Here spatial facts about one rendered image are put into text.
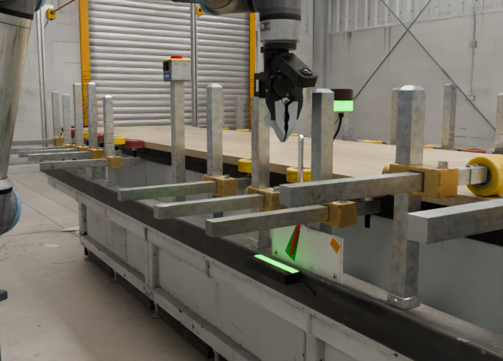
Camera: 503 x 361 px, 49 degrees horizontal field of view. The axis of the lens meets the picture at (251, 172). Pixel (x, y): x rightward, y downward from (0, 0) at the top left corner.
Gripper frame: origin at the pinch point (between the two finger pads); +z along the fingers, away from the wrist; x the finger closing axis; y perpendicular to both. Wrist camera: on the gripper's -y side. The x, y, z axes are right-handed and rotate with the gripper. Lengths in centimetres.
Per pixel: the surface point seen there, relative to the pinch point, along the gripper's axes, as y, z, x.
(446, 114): 49, -2, -115
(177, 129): 71, 2, -7
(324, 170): -5.0, 7.4, -7.2
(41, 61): 277, -32, -7
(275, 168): 35.5, 12.4, -22.3
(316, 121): -3.4, -3.2, -6.1
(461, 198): -29.1, 11.5, -22.4
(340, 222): -12.3, 17.6, -5.9
